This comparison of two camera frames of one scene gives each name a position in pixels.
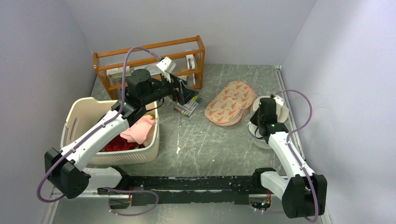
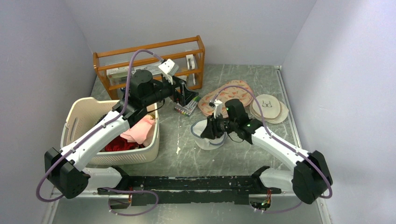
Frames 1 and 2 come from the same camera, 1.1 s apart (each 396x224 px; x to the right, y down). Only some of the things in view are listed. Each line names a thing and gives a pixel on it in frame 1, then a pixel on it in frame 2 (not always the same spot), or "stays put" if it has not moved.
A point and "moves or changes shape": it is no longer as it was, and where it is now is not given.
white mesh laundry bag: [257, 138] moves or changes shape
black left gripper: [174, 83] stays put
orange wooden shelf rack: [186, 55] stays put
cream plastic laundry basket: [84, 114] stays put
